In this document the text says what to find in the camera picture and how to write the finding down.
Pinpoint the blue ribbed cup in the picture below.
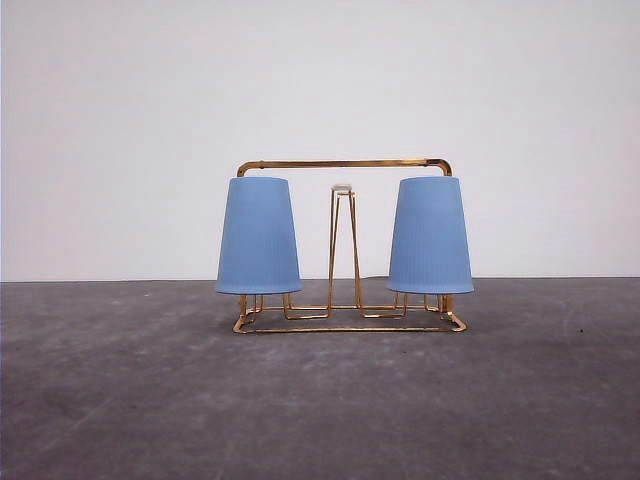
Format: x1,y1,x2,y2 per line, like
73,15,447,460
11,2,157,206
387,176,474,295
216,176,302,295

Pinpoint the gold wire cup rack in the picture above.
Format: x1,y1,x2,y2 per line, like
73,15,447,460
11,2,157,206
232,158,467,334

